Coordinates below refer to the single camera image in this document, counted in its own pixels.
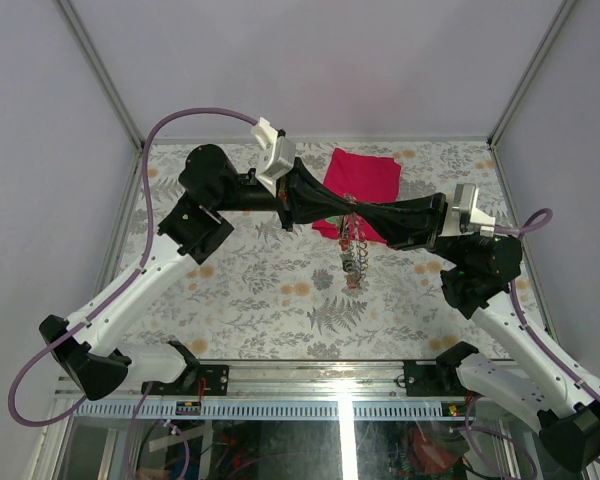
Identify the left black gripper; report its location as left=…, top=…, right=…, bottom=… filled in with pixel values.
left=213, top=155, right=352, bottom=230

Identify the round metal key ring disc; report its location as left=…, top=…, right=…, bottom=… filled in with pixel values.
left=337, top=210, right=368, bottom=290

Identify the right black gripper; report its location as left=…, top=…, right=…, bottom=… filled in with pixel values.
left=352, top=192, right=473, bottom=269

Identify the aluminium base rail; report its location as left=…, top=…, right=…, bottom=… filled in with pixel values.
left=54, top=360, right=461, bottom=401

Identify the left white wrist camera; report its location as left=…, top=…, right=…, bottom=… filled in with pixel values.
left=251, top=117, right=296, bottom=197

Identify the aluminium frame post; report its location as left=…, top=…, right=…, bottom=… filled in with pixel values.
left=53, top=0, right=145, bottom=149
left=487, top=0, right=580, bottom=149

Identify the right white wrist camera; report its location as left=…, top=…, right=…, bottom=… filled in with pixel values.
left=439, top=183, right=495, bottom=237

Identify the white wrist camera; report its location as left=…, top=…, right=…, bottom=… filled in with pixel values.
left=439, top=183, right=495, bottom=237
left=251, top=117, right=296, bottom=197

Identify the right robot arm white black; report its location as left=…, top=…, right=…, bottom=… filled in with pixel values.
left=351, top=184, right=600, bottom=473

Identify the right aluminium frame post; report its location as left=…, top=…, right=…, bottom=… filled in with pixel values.
left=487, top=0, right=580, bottom=149

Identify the left aluminium frame post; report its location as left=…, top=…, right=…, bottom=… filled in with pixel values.
left=53, top=0, right=145, bottom=149

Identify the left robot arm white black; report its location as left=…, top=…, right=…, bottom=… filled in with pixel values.
left=39, top=144, right=353, bottom=401

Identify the red folded cloth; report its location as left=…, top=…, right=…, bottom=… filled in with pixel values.
left=312, top=148, right=402, bottom=245

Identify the perforated cable duct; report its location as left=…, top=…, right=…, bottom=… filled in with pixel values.
left=74, top=402, right=444, bottom=420

